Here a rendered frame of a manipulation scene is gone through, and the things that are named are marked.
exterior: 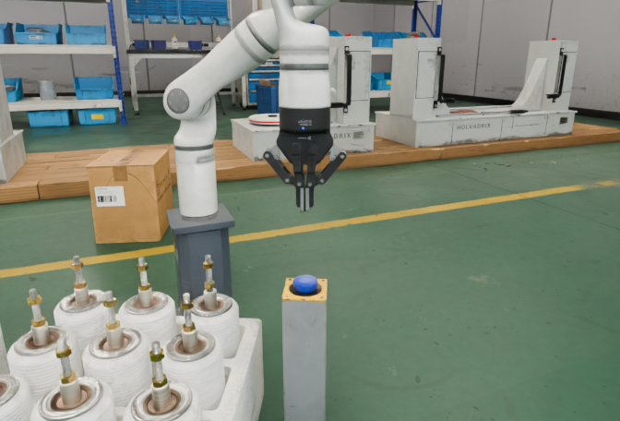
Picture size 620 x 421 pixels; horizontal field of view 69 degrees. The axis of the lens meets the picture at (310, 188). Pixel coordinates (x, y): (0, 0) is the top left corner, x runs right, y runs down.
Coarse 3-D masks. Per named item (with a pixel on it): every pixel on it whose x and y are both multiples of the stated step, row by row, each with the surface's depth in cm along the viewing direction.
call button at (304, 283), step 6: (300, 276) 74; (306, 276) 74; (312, 276) 74; (294, 282) 73; (300, 282) 72; (306, 282) 72; (312, 282) 73; (300, 288) 72; (306, 288) 72; (312, 288) 72
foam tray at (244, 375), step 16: (176, 320) 88; (240, 320) 88; (256, 320) 88; (240, 336) 88; (256, 336) 84; (240, 352) 79; (256, 352) 84; (224, 368) 76; (240, 368) 75; (256, 368) 84; (240, 384) 71; (256, 384) 85; (224, 400) 68; (240, 400) 69; (256, 400) 85; (208, 416) 65; (224, 416) 65; (240, 416) 70; (256, 416) 85
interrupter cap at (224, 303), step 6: (198, 300) 82; (204, 300) 82; (222, 300) 82; (228, 300) 82; (198, 306) 80; (204, 306) 80; (222, 306) 80; (228, 306) 80; (192, 312) 78; (198, 312) 78; (204, 312) 78; (210, 312) 78; (216, 312) 78; (222, 312) 78
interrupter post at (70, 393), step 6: (60, 384) 57; (66, 384) 57; (72, 384) 57; (78, 384) 58; (60, 390) 57; (66, 390) 57; (72, 390) 57; (78, 390) 58; (66, 396) 57; (72, 396) 57; (78, 396) 58; (66, 402) 57; (72, 402) 58
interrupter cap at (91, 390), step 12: (84, 384) 61; (96, 384) 61; (48, 396) 59; (60, 396) 59; (84, 396) 59; (96, 396) 59; (48, 408) 57; (60, 408) 57; (72, 408) 57; (84, 408) 57; (48, 420) 55; (60, 420) 55
